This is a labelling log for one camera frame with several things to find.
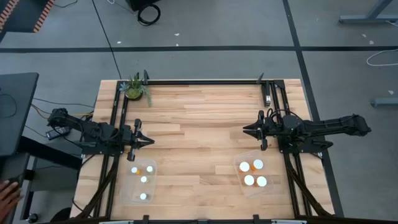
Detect black plant pot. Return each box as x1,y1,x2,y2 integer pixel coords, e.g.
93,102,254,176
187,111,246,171
125,88,144,101

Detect clear plastic bin with handle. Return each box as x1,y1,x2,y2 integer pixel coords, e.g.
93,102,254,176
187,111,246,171
233,150,275,199

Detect black desk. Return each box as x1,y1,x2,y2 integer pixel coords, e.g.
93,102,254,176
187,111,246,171
0,72,40,156

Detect white light bar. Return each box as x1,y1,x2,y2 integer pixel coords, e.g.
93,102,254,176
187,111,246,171
98,219,135,224
271,219,308,224

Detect coiled black cable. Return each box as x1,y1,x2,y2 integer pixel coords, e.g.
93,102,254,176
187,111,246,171
136,2,162,27

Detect grey desk foot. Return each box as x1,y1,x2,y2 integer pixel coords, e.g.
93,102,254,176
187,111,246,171
369,98,398,108

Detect long black floor cable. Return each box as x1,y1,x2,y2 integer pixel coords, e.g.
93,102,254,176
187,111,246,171
91,0,123,80

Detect grey desk leg frame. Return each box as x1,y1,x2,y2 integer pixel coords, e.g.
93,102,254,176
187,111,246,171
338,0,398,25

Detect frosted clear plastic bin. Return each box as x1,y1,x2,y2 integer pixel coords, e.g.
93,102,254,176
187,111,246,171
119,157,158,205

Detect green potted plant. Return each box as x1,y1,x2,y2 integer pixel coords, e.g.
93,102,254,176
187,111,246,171
119,73,153,108

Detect black clamp with silver end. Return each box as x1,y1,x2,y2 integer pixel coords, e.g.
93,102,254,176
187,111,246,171
262,80,273,108

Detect black mat with orange stripes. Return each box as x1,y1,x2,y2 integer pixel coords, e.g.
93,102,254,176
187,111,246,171
0,0,56,34

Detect black desk leg beam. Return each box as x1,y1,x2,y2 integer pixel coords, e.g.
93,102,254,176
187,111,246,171
18,136,82,171

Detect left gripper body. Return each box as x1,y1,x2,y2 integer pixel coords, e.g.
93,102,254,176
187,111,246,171
120,119,142,162

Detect black power adapter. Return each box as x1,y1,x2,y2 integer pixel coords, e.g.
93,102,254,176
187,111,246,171
45,126,71,140

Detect white floor cable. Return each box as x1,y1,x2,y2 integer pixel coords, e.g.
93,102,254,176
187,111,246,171
366,48,398,67

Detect black box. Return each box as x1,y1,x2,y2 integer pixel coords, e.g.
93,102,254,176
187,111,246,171
126,0,161,12

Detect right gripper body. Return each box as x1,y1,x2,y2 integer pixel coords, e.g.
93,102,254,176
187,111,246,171
259,110,283,152

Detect person's hand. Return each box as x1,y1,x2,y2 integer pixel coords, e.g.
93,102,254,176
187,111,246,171
0,179,23,218

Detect black aluminium rig frame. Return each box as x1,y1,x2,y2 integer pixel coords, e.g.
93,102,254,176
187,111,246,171
70,70,336,224

